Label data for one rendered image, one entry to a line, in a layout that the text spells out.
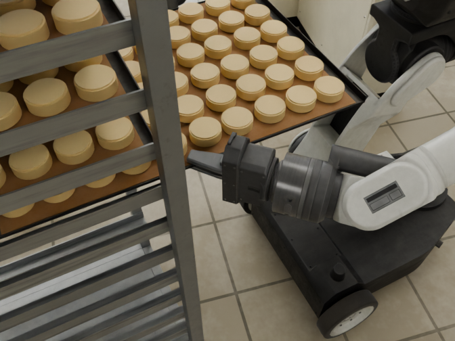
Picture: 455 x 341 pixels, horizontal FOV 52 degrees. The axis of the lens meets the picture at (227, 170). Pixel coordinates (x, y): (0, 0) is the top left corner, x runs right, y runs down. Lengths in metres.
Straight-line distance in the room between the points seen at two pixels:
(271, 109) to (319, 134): 0.47
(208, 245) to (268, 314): 0.33
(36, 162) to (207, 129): 0.25
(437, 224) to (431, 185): 1.11
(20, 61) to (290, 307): 1.33
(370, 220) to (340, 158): 0.10
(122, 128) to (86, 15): 0.18
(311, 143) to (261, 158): 0.59
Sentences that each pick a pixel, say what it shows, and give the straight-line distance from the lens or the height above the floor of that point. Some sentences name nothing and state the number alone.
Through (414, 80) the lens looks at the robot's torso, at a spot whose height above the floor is 0.86.
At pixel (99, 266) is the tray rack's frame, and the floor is 0.15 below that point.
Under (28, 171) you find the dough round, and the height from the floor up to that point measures 1.06.
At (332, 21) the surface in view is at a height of 0.31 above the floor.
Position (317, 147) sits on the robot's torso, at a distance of 1.20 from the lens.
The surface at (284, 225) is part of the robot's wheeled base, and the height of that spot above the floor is 0.19.
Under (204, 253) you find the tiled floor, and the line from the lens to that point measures 1.73.
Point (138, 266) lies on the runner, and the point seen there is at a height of 0.79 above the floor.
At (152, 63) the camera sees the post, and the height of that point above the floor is 1.21.
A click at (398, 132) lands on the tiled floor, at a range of 2.23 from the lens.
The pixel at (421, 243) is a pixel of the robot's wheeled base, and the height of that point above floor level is 0.17.
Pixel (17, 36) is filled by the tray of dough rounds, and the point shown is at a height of 1.24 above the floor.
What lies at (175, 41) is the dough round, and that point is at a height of 1.00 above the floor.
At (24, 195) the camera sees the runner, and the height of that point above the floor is 1.06.
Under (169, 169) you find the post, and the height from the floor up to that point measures 1.04.
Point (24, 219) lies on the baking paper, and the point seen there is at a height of 0.98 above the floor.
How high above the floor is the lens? 1.51
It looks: 51 degrees down
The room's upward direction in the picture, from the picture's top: straight up
